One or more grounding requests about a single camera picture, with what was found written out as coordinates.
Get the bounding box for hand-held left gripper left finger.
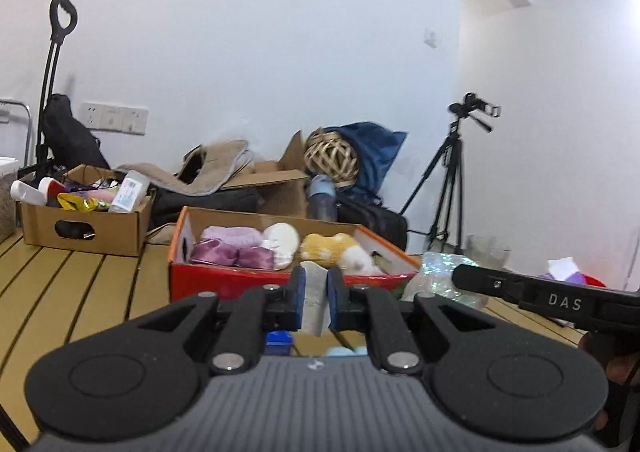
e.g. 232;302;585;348
132;266;307;377

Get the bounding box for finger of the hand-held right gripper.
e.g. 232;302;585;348
452;264;527;306

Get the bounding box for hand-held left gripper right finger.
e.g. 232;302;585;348
327;268;502;375

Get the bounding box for white soft pad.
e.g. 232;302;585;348
300;261;332;335

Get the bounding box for yellow and white plush toy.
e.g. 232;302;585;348
299;232;384;277

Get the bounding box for white soft roll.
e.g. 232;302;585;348
262;222;300;269

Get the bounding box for lavender fabric pouch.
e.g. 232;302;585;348
234;246;275;269

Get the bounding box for red shoebox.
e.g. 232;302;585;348
167;206;422;303

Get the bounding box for fluffy purple cloth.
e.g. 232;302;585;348
200;225;262;249

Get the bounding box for shiny purple satin pouch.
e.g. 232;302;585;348
190;239;239;265

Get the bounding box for person's right hand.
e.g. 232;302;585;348
579;332;640;386

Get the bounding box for clear glass cup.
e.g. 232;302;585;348
464;235;512;273

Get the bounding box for purple tissue box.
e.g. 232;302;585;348
541;256;587;283

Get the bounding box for small blue box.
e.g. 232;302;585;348
264;330;294;359

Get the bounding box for iridescent plastic bag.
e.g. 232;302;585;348
401;252;489;311

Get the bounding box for black equipment bag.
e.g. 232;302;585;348
334;198;409;253

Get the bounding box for blue water bottle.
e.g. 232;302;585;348
305;175;338;222

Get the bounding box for large open cardboard box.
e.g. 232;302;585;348
219;130;312;221

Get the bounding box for long black bag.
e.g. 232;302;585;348
149;186;264;229

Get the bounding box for wicker ball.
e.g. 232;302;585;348
303;128;359;183

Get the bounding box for dark blue fabric bag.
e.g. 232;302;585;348
334;121;407;206

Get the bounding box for beige felt slippers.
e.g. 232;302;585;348
116;140;252;199

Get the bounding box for small brown cardboard box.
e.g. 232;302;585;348
15;164;154;259

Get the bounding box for yellow snack packet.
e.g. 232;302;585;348
56;192;100;213

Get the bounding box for black bag on trolley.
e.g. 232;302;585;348
41;94;112;171

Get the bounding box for white plastic bottle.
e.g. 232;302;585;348
10;180;49;206

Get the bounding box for clear plastic storage container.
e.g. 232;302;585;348
0;157;21;243

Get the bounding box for white metal stool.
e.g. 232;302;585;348
0;100;34;167

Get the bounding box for camera tripod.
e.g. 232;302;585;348
399;92;502;255

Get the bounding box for white wall socket strip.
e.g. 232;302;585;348
79;102;150;136

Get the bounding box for black cable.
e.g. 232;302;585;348
0;401;32;452

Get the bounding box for black trolley handle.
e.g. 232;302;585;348
30;0;79;179

